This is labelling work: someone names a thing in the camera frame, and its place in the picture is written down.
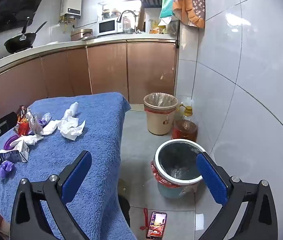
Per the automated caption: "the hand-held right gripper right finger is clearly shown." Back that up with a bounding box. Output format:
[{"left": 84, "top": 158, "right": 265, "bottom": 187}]
[{"left": 196, "top": 151, "right": 283, "bottom": 240}]

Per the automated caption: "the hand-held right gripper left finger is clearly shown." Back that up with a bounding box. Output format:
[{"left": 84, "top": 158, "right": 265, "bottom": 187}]
[{"left": 10, "top": 150, "right": 92, "bottom": 240}]

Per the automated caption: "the red snack packet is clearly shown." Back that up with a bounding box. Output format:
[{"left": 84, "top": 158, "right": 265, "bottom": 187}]
[{"left": 14, "top": 105, "right": 33, "bottom": 137}]

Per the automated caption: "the purple plastic lid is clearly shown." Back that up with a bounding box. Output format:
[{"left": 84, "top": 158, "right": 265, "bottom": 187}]
[{"left": 3, "top": 134, "right": 19, "bottom": 152}]

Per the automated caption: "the purple plastic ball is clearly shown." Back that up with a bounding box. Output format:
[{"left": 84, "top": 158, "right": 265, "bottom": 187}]
[{"left": 0, "top": 160, "right": 15, "bottom": 178}]

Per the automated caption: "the small white tissue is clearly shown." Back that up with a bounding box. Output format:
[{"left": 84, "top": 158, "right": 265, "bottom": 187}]
[{"left": 10, "top": 134, "right": 44, "bottom": 147}]

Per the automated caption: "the clear silver plastic wrapper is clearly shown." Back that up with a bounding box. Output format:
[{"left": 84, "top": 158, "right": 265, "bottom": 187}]
[{"left": 27, "top": 107, "right": 44, "bottom": 135}]

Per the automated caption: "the black and white carton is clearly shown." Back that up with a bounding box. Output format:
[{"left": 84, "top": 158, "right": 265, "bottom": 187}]
[{"left": 0, "top": 140, "right": 30, "bottom": 163}]

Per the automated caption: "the small purple plastic wrapper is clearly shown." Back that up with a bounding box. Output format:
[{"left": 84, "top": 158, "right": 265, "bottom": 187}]
[{"left": 38, "top": 112, "right": 52, "bottom": 127}]

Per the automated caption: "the white trash bin black liner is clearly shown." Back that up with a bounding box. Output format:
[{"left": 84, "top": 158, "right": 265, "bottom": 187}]
[{"left": 151, "top": 140, "right": 207, "bottom": 199}]

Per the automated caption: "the large white tissue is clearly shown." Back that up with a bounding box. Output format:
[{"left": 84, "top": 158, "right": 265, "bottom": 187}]
[{"left": 58, "top": 116, "right": 86, "bottom": 141}]

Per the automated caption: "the beige trash bin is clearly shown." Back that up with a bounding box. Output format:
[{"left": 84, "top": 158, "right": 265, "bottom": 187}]
[{"left": 143, "top": 92, "right": 178, "bottom": 135}]

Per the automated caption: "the blue terry towel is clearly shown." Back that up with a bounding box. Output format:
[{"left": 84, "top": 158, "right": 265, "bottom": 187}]
[{"left": 0, "top": 92, "right": 138, "bottom": 240}]

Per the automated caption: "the red plastic bag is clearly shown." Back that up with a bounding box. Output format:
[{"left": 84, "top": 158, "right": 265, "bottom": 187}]
[{"left": 151, "top": 160, "right": 182, "bottom": 187}]

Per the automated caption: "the cooking oil bottle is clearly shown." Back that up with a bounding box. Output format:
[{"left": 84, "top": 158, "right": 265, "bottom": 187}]
[{"left": 171, "top": 104, "right": 198, "bottom": 142}]

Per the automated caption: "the smartphone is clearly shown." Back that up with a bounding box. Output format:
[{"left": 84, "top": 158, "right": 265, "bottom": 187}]
[{"left": 146, "top": 211, "right": 167, "bottom": 240}]

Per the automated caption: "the black wok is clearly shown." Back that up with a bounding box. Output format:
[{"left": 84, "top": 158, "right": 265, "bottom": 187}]
[{"left": 4, "top": 17, "right": 47, "bottom": 53}]

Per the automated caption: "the brown kitchen cabinet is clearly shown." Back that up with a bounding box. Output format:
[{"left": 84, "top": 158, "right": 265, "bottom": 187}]
[{"left": 0, "top": 34, "right": 179, "bottom": 113}]

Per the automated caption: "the brown rice cooker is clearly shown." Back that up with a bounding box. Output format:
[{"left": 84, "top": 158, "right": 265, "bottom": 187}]
[{"left": 70, "top": 29, "right": 93, "bottom": 41}]

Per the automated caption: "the white water heater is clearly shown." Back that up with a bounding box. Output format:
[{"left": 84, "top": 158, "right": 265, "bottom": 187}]
[{"left": 60, "top": 0, "right": 83, "bottom": 20}]

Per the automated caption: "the white microwave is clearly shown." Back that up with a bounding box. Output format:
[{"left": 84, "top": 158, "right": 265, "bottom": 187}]
[{"left": 97, "top": 17, "right": 124, "bottom": 36}]

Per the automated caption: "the glass jar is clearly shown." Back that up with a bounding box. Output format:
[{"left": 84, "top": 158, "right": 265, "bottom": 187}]
[{"left": 102, "top": 8, "right": 121, "bottom": 20}]

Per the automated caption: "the yellow packet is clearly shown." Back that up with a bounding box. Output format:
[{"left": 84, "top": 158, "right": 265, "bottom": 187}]
[{"left": 149, "top": 20, "right": 164, "bottom": 34}]

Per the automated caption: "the chrome faucet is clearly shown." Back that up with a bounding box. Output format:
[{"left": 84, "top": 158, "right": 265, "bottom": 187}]
[{"left": 117, "top": 10, "right": 137, "bottom": 33}]

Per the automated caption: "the orange snack bag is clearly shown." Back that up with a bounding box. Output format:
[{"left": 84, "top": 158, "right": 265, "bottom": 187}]
[{"left": 173, "top": 0, "right": 205, "bottom": 28}]

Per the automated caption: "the green plastic bag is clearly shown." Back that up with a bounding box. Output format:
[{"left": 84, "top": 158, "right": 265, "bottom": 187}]
[{"left": 159, "top": 0, "right": 175, "bottom": 19}]

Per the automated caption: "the red lanyard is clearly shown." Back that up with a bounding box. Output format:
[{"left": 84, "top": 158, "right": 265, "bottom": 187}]
[{"left": 140, "top": 207, "right": 149, "bottom": 230}]

